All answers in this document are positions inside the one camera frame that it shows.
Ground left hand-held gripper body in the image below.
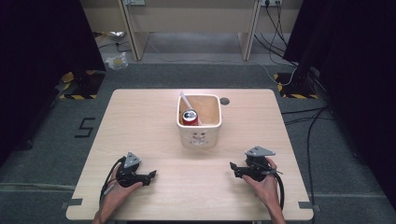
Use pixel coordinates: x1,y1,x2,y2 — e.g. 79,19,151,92
117,151,148,189

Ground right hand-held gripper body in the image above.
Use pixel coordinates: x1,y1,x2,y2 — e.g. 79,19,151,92
244,146,284,183

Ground cream square bin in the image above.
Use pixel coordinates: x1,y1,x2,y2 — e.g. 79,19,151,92
176,93,223,149

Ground red drink can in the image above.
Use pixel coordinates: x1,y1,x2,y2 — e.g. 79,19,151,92
181,108,200,127

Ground white drinking straw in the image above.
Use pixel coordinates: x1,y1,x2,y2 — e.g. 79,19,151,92
179,91,204,126

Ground person's left hand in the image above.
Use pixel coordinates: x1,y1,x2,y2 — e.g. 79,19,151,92
98,166,145,220

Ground person's right hand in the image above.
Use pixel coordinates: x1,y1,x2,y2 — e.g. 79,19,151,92
242,157,283,217

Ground grey tape piece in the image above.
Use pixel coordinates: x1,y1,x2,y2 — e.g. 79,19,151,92
60,198,84,210
297,201,320,213

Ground black striped-edge stand base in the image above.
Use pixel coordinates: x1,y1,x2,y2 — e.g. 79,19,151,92
273,72,320,100
58,69,106,101

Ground clear plastic bag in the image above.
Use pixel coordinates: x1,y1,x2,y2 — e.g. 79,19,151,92
105,51,129,71

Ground black curtain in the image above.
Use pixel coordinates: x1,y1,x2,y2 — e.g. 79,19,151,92
282,0,396,213
0,0,106,167

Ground silver foil bag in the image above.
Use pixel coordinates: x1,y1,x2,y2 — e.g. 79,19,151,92
92,30,126,41

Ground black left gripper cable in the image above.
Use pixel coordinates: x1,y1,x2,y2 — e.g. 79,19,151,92
99,156,127,207

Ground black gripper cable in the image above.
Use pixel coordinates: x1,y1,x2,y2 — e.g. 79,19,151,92
99,156,127,207
270,172,286,212

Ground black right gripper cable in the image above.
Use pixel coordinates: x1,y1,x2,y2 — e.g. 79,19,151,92
270,172,286,212

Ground black floor cables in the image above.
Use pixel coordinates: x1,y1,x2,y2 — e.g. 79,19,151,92
280,105,336,224

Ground thin black floor cable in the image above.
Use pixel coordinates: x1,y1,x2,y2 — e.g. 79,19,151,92
97,40,133,53

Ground black hanging cables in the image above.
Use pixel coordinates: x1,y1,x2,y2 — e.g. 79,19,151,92
253,2,298,68

